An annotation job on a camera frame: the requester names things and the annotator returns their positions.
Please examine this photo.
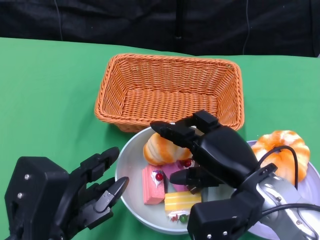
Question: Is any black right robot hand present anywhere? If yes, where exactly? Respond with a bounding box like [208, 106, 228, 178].
[149, 109, 278, 240]

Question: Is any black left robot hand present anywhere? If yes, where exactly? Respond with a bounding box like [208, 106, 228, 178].
[4, 146, 130, 240]

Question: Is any ring-shaped orange bread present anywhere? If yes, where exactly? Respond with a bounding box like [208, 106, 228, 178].
[251, 129, 311, 186]

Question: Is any magenta pink cake slice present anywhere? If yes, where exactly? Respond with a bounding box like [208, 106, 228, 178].
[159, 159, 201, 193]

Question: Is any yellow cake slice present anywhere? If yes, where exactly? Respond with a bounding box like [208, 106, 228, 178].
[164, 191, 202, 223]

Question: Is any oblong orange bread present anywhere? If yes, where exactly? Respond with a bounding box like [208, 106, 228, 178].
[142, 131, 193, 166]

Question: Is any salmon pink cake slice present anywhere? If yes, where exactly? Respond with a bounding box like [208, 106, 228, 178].
[141, 164, 166, 206]

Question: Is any pale green bowl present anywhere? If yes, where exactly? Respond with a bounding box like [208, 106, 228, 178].
[114, 126, 237, 235]

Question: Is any orange wicker basket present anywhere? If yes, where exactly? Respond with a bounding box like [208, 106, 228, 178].
[93, 52, 245, 133]

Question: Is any lavender plate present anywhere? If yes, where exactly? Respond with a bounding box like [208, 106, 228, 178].
[246, 139, 320, 240]

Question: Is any green tablecloth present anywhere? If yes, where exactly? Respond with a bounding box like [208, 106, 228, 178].
[0, 37, 320, 240]

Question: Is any black backdrop curtain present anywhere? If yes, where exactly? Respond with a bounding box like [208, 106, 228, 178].
[0, 0, 320, 58]

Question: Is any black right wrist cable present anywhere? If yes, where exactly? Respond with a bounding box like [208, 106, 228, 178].
[257, 144, 320, 217]

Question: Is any thin grey hanging cable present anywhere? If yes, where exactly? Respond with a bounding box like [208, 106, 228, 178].
[241, 0, 251, 55]
[53, 0, 64, 41]

